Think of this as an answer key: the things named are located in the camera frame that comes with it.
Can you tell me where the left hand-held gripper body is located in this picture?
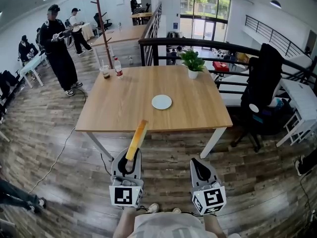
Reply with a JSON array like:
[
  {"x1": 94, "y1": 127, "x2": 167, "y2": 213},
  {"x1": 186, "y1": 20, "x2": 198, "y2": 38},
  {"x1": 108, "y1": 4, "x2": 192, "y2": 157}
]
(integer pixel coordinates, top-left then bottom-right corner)
[{"x1": 109, "y1": 147, "x2": 145, "y2": 208}]

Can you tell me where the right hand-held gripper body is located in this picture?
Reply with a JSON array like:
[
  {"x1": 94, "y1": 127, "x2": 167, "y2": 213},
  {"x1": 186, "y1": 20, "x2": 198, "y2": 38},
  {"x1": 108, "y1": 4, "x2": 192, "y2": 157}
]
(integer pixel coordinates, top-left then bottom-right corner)
[{"x1": 190, "y1": 157, "x2": 227, "y2": 215}]

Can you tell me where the slice of bread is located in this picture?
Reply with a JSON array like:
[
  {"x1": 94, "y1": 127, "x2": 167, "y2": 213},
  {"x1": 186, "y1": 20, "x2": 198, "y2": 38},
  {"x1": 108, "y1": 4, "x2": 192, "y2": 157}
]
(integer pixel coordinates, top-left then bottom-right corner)
[{"x1": 125, "y1": 119, "x2": 149, "y2": 161}]

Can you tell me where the white round plate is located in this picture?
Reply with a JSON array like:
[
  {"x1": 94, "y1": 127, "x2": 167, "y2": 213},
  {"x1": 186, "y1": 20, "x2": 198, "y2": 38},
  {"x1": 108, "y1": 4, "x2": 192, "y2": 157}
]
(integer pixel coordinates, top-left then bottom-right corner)
[{"x1": 151, "y1": 94, "x2": 173, "y2": 111}]

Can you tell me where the person's left forearm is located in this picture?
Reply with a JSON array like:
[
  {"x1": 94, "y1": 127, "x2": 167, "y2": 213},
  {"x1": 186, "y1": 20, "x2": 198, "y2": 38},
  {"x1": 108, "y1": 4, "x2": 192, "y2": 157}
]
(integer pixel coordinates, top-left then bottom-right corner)
[{"x1": 112, "y1": 206, "x2": 139, "y2": 238}]

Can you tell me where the person's right forearm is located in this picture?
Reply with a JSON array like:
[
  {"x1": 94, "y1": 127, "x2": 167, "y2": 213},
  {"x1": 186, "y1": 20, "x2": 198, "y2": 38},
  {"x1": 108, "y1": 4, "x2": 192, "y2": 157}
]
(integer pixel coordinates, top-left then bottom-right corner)
[{"x1": 203, "y1": 213, "x2": 227, "y2": 238}]

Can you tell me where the white table leg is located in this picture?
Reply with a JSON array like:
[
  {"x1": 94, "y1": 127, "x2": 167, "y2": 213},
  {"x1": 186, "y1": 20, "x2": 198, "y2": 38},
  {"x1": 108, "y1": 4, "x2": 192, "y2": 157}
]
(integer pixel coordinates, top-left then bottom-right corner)
[
  {"x1": 200, "y1": 127, "x2": 227, "y2": 159},
  {"x1": 81, "y1": 132, "x2": 114, "y2": 162}
]

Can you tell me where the person's beige shirt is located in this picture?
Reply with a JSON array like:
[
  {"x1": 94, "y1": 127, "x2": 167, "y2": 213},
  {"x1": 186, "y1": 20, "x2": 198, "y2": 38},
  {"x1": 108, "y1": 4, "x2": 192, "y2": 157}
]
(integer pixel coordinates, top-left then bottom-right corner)
[{"x1": 128, "y1": 211, "x2": 213, "y2": 238}]

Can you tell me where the clear plastic cup with straw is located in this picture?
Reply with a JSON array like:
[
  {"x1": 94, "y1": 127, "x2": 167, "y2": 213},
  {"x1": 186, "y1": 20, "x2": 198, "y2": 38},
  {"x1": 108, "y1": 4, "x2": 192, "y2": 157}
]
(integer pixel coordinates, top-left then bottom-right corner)
[{"x1": 99, "y1": 59, "x2": 111, "y2": 80}]

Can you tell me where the clear plastic bottle red label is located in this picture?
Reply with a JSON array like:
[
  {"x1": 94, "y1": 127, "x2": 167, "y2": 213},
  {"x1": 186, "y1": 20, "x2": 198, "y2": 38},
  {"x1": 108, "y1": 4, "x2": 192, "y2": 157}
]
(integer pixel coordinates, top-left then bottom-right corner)
[{"x1": 113, "y1": 57, "x2": 124, "y2": 79}]

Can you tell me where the black chair with black jacket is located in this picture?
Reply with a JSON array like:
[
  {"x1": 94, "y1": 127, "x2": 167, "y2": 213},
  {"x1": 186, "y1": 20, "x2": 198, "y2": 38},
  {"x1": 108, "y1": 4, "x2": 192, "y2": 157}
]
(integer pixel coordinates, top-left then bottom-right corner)
[{"x1": 231, "y1": 43, "x2": 292, "y2": 153}]

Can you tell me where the red box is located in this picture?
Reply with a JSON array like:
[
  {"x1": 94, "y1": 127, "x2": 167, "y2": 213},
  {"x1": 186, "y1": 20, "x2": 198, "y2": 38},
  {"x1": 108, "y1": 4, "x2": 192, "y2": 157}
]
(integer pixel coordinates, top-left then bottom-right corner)
[{"x1": 212, "y1": 61, "x2": 230, "y2": 72}]

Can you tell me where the green potted plant white pot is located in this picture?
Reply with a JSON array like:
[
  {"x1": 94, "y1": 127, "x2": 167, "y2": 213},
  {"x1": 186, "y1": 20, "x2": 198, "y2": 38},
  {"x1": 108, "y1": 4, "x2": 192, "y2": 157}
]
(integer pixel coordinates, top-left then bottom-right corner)
[{"x1": 179, "y1": 50, "x2": 206, "y2": 80}]

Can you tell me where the white slatted bench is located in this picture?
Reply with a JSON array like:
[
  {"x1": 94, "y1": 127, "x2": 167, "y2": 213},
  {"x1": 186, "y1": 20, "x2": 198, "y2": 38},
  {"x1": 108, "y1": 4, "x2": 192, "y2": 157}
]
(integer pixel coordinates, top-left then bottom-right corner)
[{"x1": 275, "y1": 79, "x2": 317, "y2": 148}]

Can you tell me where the brown wooden coat rack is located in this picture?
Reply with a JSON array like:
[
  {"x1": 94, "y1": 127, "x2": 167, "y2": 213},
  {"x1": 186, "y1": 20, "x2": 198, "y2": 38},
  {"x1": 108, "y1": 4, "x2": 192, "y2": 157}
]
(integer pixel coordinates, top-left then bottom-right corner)
[{"x1": 90, "y1": 0, "x2": 117, "y2": 69}]

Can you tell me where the small white table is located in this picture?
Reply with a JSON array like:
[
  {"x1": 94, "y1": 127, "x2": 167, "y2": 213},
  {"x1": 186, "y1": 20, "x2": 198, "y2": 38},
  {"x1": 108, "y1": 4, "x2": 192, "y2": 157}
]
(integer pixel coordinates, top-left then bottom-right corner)
[{"x1": 20, "y1": 52, "x2": 48, "y2": 89}]

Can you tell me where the black office chair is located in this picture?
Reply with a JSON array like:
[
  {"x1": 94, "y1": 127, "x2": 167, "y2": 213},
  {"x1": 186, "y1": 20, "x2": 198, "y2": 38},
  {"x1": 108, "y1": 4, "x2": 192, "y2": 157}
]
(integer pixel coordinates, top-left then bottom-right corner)
[{"x1": 93, "y1": 12, "x2": 113, "y2": 31}]

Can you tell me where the large glass window door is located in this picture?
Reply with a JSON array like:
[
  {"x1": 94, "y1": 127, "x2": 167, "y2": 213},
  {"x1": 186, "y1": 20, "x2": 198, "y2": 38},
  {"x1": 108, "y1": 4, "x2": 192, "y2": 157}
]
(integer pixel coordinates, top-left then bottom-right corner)
[{"x1": 180, "y1": 0, "x2": 232, "y2": 50}]

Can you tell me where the white floor cable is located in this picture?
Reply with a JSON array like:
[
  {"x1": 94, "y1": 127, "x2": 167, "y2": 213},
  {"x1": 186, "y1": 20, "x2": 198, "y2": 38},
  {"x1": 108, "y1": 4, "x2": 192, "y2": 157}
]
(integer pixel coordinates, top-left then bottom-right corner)
[{"x1": 28, "y1": 126, "x2": 76, "y2": 194}]

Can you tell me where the black floor cable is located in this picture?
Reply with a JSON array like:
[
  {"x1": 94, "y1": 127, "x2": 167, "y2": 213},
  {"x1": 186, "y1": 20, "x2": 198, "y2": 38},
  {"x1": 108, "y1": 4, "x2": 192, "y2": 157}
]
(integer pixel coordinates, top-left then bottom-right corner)
[{"x1": 73, "y1": 87, "x2": 87, "y2": 104}]

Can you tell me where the black wall railing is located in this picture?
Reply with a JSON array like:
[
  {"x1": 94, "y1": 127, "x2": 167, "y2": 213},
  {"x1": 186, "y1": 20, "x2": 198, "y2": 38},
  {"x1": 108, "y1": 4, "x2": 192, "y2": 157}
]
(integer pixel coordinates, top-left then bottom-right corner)
[{"x1": 244, "y1": 14, "x2": 311, "y2": 58}]

